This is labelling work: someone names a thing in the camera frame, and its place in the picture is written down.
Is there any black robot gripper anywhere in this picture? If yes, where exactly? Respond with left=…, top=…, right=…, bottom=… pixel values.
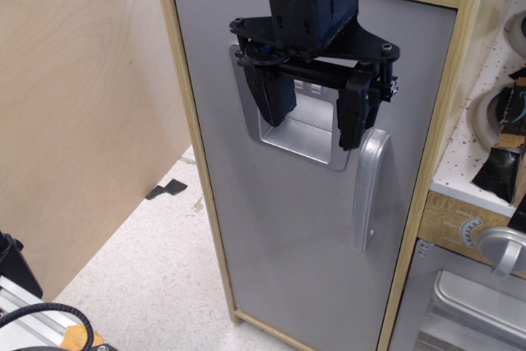
left=230, top=0, right=399, bottom=150

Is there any silver fridge door handle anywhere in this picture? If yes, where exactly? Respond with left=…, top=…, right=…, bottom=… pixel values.
left=352, top=128, right=390, bottom=252

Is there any silver toy fridge door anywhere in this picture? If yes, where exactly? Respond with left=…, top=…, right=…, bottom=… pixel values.
left=175, top=0, right=456, bottom=350

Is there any silver ice dispenser panel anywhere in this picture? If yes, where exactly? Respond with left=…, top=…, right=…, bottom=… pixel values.
left=229, top=44, right=349, bottom=171

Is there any white speckled stove top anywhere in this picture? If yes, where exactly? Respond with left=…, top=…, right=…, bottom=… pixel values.
left=431, top=0, right=525, bottom=217

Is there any black tape on floor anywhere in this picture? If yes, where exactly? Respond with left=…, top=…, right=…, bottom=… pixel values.
left=145, top=179, right=187, bottom=201

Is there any plywood side board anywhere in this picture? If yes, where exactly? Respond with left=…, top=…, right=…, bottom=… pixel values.
left=1, top=0, right=190, bottom=300

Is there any silver oven knob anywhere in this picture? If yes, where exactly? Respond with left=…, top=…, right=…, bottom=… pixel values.
left=478, top=227, right=525, bottom=279

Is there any silver oven door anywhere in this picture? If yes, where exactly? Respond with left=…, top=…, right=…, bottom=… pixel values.
left=389, top=240, right=525, bottom=350

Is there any orange tape piece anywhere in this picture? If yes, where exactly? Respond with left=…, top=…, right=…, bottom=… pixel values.
left=60, top=325, right=88, bottom=351

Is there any black box at left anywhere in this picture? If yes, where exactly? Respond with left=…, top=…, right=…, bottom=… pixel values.
left=1, top=233, right=43, bottom=298

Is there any wooden toy kitchen frame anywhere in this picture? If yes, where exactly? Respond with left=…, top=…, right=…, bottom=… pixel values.
left=161, top=0, right=510, bottom=350

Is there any aluminium extrusion rail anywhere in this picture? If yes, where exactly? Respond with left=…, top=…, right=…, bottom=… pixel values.
left=0, top=273, right=69, bottom=348

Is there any black braided cable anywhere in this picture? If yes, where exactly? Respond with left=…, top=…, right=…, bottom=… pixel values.
left=0, top=303, right=96, bottom=351

